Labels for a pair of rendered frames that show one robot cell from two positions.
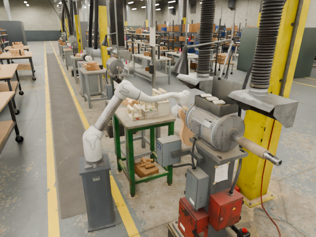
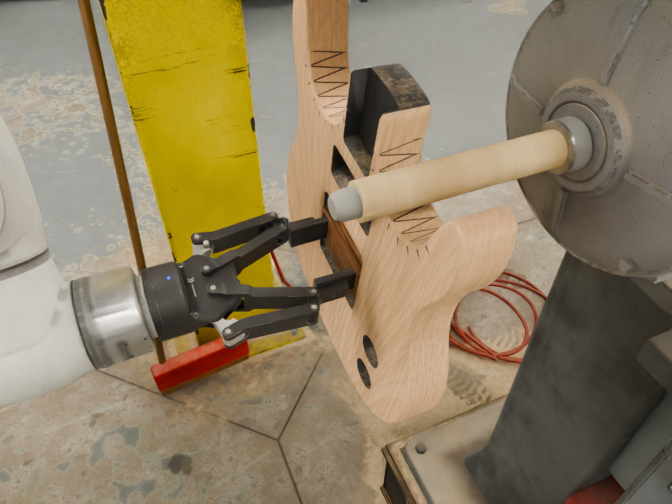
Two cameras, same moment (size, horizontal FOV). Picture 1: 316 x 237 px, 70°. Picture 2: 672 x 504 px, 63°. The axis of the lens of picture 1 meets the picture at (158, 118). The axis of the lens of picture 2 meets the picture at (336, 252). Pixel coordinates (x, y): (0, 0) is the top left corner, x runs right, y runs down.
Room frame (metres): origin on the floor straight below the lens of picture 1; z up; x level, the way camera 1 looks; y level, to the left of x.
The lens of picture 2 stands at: (1.86, 0.09, 1.50)
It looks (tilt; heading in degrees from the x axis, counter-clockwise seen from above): 44 degrees down; 272
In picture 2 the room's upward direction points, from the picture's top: straight up
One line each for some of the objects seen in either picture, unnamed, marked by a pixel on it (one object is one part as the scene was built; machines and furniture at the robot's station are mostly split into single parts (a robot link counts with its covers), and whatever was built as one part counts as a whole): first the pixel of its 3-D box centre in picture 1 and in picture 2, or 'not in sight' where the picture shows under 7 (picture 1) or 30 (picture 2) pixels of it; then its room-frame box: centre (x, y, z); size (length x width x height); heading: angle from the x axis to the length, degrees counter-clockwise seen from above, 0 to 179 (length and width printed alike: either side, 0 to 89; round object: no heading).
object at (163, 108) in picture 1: (159, 106); not in sight; (2.58, -0.01, 1.02); 0.27 x 0.15 x 0.17; 25
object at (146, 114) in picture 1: (147, 110); not in sight; (2.52, 0.13, 0.98); 0.27 x 0.16 x 0.09; 25
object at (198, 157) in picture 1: (196, 155); not in sight; (1.43, -0.28, 1.02); 0.13 x 0.04 x 0.04; 25
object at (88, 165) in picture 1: (94, 161); not in sight; (1.81, 0.59, 0.73); 0.22 x 0.18 x 0.06; 17
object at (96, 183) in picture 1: (98, 192); not in sight; (1.83, 0.60, 0.35); 0.28 x 0.28 x 0.70; 17
